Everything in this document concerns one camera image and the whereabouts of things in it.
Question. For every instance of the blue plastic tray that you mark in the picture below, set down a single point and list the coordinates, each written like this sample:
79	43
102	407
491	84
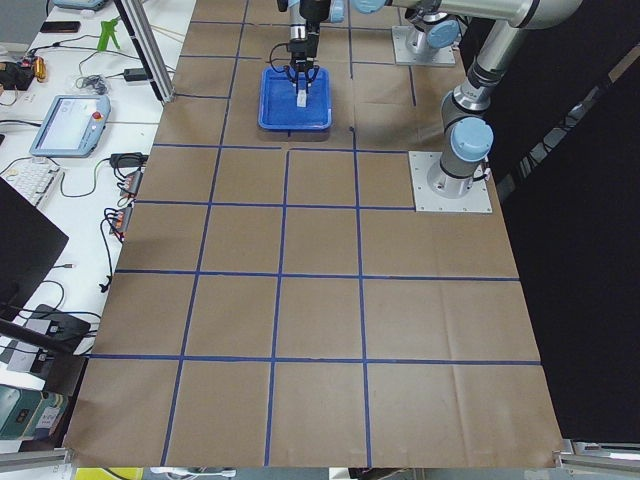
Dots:
279	109

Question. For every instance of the wooden chopsticks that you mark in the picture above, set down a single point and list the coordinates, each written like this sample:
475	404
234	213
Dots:
168	33

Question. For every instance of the black power adapter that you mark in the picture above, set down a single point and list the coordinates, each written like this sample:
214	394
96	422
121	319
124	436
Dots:
135	75

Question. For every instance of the black usb hub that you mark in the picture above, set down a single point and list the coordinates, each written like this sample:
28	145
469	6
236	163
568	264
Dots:
129	186

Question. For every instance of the brown paper table cover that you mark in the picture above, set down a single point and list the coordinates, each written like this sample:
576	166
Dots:
279	302

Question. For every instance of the blue teach pendant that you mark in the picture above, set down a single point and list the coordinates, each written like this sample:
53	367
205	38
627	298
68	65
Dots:
72	127

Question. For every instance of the black smartphone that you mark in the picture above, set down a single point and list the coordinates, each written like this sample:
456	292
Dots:
55	27

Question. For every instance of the white keyboard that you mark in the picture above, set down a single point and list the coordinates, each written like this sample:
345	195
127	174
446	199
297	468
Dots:
33	178

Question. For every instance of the black monitor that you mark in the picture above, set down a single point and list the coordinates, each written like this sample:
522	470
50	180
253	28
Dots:
30	246

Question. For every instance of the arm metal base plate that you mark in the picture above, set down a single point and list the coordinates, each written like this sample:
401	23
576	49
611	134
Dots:
436	192
432	47

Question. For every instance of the aluminium frame post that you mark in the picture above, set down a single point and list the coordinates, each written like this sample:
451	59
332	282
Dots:
136	22

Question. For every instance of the green handled reach grabber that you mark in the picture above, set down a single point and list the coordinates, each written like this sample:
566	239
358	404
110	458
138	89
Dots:
108	35

